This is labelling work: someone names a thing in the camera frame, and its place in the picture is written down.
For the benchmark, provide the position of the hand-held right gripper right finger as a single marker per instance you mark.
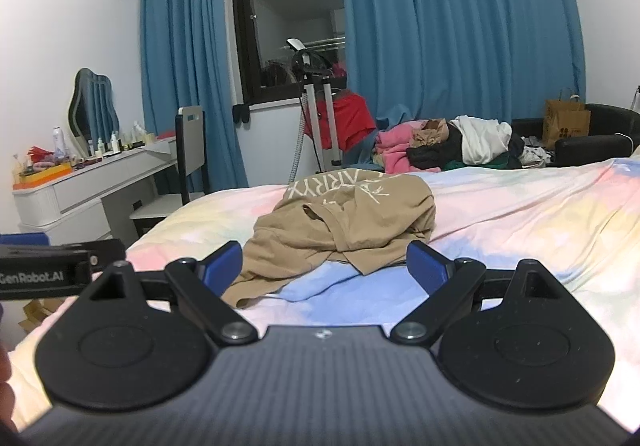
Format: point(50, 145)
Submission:
point(425, 267)

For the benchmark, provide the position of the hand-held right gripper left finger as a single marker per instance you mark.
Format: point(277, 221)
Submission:
point(225, 265)

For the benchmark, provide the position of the tan t-shirt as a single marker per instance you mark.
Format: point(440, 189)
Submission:
point(360, 226)

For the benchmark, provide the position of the cardboard box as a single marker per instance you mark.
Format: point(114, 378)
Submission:
point(35, 316)

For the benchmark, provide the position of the white dressing table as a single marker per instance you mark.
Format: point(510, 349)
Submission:
point(85, 191)

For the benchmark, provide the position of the orange box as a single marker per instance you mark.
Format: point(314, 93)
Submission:
point(45, 174)

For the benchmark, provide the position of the black garment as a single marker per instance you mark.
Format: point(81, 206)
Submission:
point(425, 157)

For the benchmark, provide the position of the pastel tie-dye blanket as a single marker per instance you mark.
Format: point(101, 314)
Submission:
point(525, 206)

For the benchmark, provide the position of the grey chair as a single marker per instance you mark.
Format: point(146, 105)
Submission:
point(190, 146)

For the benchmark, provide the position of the pink cloth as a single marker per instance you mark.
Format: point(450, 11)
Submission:
point(395, 146)

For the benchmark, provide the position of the green garment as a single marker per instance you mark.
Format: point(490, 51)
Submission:
point(495, 163)

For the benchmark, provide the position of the white spray bottle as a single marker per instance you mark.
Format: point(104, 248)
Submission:
point(59, 143)

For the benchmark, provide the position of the small white bottle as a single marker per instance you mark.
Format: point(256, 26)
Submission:
point(115, 142)
point(101, 148)

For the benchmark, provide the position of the brown patterned cloth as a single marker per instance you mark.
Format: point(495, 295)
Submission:
point(432, 131)

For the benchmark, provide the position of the patterned white cloth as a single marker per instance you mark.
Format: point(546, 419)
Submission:
point(535, 155)

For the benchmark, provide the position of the red garment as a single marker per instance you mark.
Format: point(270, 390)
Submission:
point(350, 118)

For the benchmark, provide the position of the wavy framed mirror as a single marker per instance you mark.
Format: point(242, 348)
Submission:
point(92, 106)

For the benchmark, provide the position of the black sofa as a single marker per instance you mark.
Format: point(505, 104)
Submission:
point(590, 148)

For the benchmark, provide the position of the narrow blue curtain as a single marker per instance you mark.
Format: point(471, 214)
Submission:
point(185, 51)

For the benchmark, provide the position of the wide blue curtain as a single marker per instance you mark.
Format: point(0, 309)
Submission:
point(450, 26)

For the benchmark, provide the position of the dark framed window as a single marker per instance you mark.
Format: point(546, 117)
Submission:
point(280, 1)

